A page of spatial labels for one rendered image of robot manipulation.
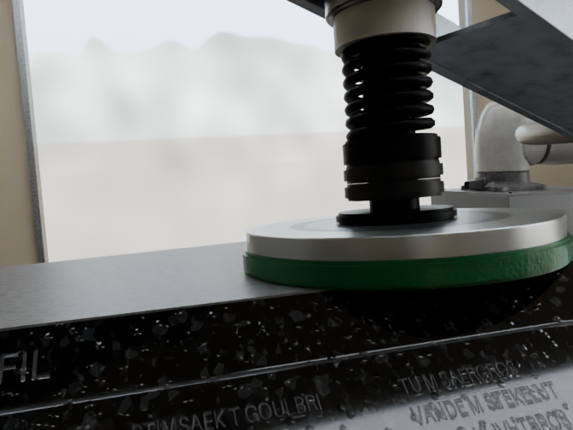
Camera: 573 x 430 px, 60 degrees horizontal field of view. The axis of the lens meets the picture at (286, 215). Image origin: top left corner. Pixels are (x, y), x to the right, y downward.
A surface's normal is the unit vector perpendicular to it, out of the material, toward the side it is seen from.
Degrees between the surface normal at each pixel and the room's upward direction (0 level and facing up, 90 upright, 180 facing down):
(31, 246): 90
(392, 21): 90
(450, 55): 166
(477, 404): 45
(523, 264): 90
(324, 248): 90
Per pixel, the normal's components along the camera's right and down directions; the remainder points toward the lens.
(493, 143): -0.64, 0.06
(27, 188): 0.27, 0.03
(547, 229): 0.58, 0.00
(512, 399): 0.11, -0.68
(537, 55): -0.12, 0.99
